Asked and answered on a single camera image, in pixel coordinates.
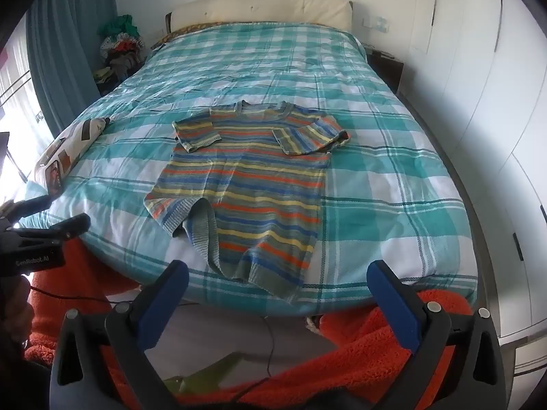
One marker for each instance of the dark tablet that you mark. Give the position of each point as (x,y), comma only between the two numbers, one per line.
(54,175)

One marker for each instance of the teal plaid bedspread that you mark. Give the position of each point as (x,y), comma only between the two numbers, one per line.
(384,171)

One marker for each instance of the orange fluffy blanket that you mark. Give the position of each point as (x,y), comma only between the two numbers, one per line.
(363,358)

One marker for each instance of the white wardrobe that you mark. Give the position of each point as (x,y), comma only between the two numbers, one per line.
(491,115)

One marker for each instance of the geometric patterned pillow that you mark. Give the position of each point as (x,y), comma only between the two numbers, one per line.
(68,145)

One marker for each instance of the wall socket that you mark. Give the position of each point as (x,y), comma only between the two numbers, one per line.
(376,23)

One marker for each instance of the cream padded headboard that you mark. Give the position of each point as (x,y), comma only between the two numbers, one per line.
(265,10)

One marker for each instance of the person's left hand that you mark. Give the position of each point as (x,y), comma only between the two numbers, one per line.
(16,307)

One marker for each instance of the pile of clothes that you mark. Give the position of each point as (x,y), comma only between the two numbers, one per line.
(122,47)

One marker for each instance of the window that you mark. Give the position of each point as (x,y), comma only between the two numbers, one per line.
(17,94)

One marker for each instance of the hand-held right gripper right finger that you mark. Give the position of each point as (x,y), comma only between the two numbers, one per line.
(397,307)

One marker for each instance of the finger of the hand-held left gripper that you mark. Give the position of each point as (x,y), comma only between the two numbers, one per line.
(64,227)
(32,206)

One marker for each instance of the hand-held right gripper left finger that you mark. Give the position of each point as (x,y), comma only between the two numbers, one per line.
(163,303)

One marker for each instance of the blue curtain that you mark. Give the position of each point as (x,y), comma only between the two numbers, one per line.
(64,47)

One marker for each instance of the green plastic object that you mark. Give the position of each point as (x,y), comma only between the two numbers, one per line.
(209,371)

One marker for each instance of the striped knit sweater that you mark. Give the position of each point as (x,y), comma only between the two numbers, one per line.
(252,179)

